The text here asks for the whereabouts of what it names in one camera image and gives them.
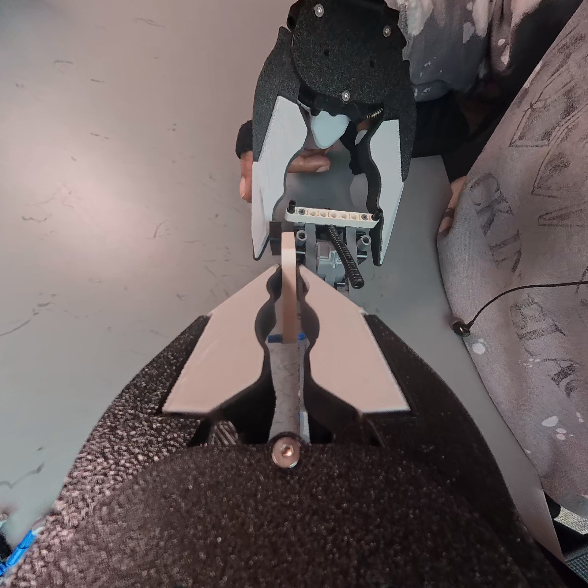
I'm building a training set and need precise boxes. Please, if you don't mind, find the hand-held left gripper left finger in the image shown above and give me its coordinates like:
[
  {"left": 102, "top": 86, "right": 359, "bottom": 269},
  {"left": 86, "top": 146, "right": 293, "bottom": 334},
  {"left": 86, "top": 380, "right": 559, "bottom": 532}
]
[{"left": 162, "top": 264, "right": 282, "bottom": 418}]

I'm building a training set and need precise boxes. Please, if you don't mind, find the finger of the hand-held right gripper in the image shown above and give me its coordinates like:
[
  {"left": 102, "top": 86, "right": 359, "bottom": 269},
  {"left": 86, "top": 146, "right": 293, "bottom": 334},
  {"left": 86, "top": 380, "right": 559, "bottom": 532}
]
[
  {"left": 251, "top": 96, "right": 310, "bottom": 262},
  {"left": 350, "top": 119, "right": 405, "bottom": 267}
]

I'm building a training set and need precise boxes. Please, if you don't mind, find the person's right forearm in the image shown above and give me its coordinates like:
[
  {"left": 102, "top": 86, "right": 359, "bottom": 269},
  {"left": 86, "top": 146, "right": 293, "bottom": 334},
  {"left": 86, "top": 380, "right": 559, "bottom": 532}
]
[{"left": 397, "top": 0, "right": 582, "bottom": 99}]

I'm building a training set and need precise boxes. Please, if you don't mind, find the grey black toy truck chassis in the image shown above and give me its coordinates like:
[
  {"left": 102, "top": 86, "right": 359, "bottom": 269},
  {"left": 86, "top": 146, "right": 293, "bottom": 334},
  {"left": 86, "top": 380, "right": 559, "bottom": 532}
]
[{"left": 268, "top": 199, "right": 384, "bottom": 448}]

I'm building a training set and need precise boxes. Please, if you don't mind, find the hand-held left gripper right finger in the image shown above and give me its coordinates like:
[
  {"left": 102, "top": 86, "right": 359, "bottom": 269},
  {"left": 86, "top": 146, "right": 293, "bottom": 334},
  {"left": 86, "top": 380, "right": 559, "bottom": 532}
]
[{"left": 299, "top": 266, "right": 410, "bottom": 418}]

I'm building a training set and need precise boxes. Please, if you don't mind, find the pile of blue black pins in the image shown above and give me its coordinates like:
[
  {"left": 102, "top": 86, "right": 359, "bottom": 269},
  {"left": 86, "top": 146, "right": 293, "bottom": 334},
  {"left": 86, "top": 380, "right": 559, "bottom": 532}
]
[{"left": 0, "top": 510, "right": 47, "bottom": 570}]

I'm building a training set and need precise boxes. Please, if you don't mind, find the grey desk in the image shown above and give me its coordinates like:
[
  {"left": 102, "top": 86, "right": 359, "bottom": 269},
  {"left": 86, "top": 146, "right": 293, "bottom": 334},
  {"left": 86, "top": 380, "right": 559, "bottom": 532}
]
[{"left": 0, "top": 0, "right": 566, "bottom": 566}]

